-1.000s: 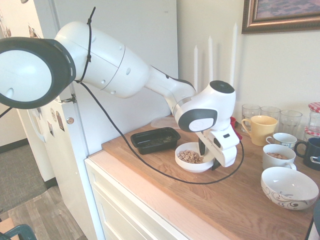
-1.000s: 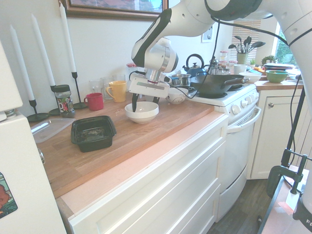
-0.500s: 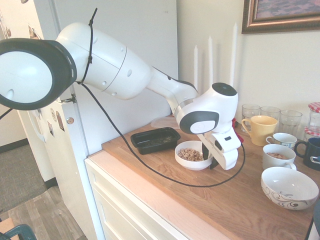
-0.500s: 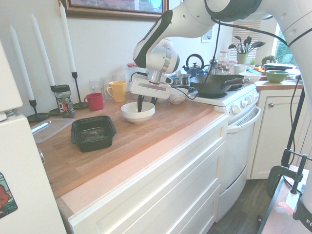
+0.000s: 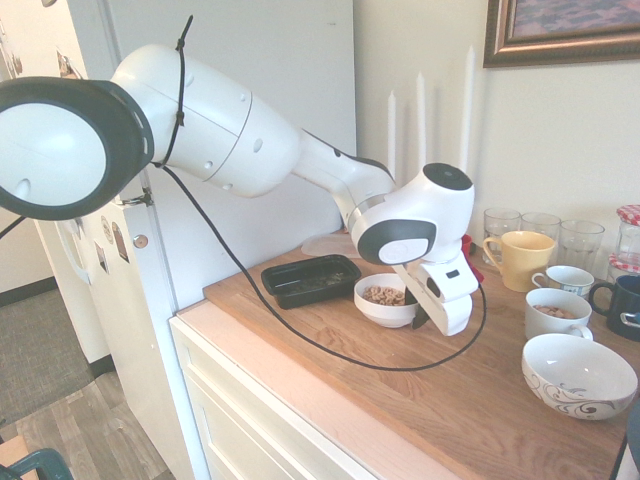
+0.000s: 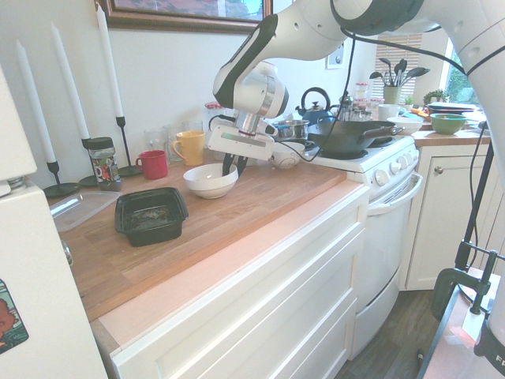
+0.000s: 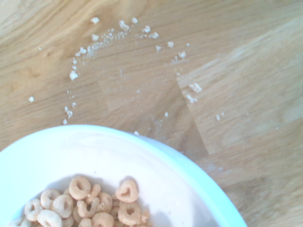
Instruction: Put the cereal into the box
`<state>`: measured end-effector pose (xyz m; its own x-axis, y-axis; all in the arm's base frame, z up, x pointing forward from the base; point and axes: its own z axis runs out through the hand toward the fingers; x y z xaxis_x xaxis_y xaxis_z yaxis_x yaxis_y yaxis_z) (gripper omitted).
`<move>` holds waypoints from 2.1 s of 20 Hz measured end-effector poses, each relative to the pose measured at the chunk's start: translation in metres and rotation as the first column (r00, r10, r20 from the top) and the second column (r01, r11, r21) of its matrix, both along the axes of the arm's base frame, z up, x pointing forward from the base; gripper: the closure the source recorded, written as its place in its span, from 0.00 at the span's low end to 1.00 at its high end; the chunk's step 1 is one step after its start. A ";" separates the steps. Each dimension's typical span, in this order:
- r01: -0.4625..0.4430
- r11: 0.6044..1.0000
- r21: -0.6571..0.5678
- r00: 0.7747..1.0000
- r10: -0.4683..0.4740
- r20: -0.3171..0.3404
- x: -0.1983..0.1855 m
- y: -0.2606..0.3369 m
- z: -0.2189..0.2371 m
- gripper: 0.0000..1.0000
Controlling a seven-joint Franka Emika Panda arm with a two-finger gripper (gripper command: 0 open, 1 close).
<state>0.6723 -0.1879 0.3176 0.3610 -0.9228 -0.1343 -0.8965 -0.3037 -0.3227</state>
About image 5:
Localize white bowl with swirl pattern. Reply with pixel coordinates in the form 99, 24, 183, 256
522, 333, 639, 421

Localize red mug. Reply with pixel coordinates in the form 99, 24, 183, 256
460, 233, 486, 284

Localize large jar red checkered lid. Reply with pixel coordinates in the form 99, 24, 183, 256
615, 204, 640, 266

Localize grey floor rug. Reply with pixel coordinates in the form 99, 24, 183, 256
0, 287, 96, 426

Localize framed painting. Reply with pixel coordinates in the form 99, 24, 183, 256
483, 0, 640, 69

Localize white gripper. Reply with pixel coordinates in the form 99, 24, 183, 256
392, 264, 475, 337

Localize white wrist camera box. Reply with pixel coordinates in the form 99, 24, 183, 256
418, 260, 480, 304

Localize plain white bowl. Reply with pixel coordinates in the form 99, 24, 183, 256
353, 273, 420, 330

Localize brown cereal rings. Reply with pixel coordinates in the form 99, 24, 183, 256
362, 284, 407, 305

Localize black plastic food container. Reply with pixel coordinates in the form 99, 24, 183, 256
260, 253, 362, 311

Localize small jar red checkered lid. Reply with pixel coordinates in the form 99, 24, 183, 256
607, 252, 640, 281

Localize arched brown fridge magnet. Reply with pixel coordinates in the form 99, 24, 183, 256
110, 222, 131, 265

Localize tall white taper candle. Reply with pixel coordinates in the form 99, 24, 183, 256
459, 44, 475, 172

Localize short white taper candle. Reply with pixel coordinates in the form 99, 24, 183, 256
387, 89, 398, 174

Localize medium white taper candle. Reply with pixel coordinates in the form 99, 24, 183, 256
416, 71, 427, 170

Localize white mug holding cereal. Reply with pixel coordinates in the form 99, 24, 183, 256
524, 288, 594, 344

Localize white drawer cabinet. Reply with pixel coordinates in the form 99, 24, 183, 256
168, 314, 381, 480

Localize yellow mug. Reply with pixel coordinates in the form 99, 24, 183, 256
482, 230, 557, 293

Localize dark blue mug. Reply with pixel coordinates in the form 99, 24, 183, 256
588, 274, 640, 344

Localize white cup with blue pattern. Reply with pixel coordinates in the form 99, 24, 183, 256
531, 264, 595, 301

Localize clear drinking glass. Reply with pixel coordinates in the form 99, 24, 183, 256
520, 212, 561, 241
558, 219, 606, 275
483, 208, 522, 266

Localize long black camera cable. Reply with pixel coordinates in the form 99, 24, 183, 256
149, 14, 489, 372

